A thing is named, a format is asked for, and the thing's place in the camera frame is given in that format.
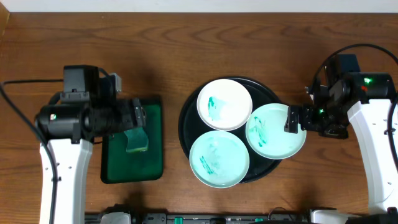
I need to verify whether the green sponge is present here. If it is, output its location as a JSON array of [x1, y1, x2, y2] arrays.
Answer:
[[124, 128, 149, 153]]

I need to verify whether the light green plate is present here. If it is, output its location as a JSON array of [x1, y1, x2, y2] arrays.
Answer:
[[189, 131, 250, 189], [245, 103, 307, 160]]

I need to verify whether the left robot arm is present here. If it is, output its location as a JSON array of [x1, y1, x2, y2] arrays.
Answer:
[[35, 65, 146, 223]]

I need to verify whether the light green plate front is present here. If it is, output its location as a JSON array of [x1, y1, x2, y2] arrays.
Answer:
[[189, 131, 250, 189]]

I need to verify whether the green rectangular tray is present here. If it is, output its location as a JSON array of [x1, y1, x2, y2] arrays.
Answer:
[[100, 98, 163, 184]]

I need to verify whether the white plate with green smear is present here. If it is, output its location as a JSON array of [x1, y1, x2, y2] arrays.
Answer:
[[197, 78, 253, 131]]

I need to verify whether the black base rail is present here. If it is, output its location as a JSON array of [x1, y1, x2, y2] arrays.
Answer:
[[85, 212, 309, 224]]

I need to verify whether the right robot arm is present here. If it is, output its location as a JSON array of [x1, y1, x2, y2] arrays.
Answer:
[[285, 54, 397, 214]]

